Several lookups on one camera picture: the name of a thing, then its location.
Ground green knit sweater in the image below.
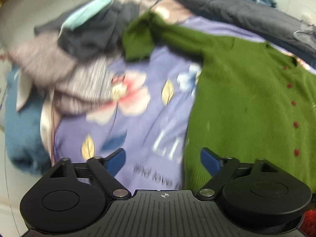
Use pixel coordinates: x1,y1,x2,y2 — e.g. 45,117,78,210
123,12,315,192

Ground pink grey clothes pile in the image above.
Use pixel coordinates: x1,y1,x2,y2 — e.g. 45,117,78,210
9,32,76,88

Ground purple floral bed sheet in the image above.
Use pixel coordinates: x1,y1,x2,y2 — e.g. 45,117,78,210
54,17,308,191

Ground striped grey garment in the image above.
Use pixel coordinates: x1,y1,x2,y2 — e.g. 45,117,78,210
53,55,118,115

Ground dark grey garment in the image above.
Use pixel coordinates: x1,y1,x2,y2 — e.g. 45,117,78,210
34,0,141,60

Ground dark grey blanket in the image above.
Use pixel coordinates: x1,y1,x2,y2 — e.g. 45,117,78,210
176,0,315,57

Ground light blue garment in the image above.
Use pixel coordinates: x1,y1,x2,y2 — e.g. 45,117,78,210
61,0,114,31

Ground grey white garment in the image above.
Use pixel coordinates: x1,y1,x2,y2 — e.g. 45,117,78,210
293,14,315,50

